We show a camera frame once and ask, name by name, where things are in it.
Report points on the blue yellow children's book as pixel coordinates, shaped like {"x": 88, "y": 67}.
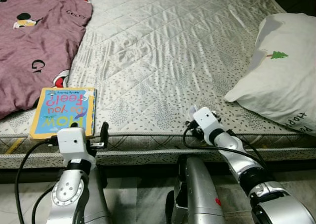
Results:
{"x": 64, "y": 112}

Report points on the silver left robot leg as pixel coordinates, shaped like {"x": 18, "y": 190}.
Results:
{"x": 101, "y": 199}

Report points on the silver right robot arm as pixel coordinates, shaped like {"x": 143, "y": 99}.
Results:
{"x": 256, "y": 179}

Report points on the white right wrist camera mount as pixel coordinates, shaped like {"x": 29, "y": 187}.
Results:
{"x": 206, "y": 120}

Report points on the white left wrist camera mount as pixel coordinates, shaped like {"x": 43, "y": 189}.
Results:
{"x": 74, "y": 142}

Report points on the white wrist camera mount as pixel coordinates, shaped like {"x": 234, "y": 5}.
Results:
{"x": 206, "y": 120}
{"x": 74, "y": 142}

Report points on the pink cartoon mouse blanket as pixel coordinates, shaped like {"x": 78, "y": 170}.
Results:
{"x": 34, "y": 46}

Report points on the white quilted mattress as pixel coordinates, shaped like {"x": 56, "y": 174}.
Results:
{"x": 173, "y": 46}

